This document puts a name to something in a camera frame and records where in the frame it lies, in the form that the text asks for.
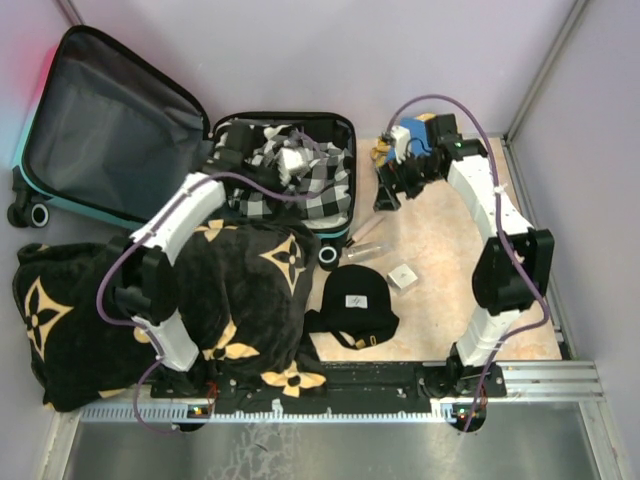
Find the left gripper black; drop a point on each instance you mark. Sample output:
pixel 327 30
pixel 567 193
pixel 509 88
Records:
pixel 279 182

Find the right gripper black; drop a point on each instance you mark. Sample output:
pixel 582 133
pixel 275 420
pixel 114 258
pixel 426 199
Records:
pixel 391 174

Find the pink cosmetic tube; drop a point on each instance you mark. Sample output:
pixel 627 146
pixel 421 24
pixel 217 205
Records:
pixel 364 229

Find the black white checkered shirt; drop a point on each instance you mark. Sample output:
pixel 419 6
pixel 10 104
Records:
pixel 325 188

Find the clear plastic bottle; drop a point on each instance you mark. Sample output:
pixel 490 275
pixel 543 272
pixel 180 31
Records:
pixel 367 251

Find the black beanie white label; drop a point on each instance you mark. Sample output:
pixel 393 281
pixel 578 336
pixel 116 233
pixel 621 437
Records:
pixel 357 298

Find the teal hard-shell suitcase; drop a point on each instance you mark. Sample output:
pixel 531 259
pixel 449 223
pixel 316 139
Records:
pixel 111 137

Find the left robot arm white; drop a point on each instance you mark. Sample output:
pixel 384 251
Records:
pixel 140 288

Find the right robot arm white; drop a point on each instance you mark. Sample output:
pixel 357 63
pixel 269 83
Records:
pixel 513 269

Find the blue folded cloth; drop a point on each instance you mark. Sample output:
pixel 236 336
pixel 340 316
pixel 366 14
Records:
pixel 418 138

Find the yellow white patterned cloth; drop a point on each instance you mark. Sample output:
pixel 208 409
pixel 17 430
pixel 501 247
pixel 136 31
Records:
pixel 379 153

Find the small white box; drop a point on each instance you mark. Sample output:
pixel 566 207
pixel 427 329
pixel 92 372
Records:
pixel 402 278

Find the black cap gold buckle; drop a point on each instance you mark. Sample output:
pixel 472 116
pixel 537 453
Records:
pixel 360 334

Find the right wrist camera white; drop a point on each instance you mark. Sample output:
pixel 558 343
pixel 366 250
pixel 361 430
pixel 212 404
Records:
pixel 400 138

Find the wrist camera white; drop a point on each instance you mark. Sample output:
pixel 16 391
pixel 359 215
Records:
pixel 400 138
pixel 292 162

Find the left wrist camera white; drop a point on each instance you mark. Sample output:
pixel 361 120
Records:
pixel 292 162

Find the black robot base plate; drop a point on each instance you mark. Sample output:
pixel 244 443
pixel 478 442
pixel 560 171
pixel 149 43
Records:
pixel 349 388

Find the aluminium rail frame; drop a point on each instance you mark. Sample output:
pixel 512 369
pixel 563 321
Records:
pixel 525 381

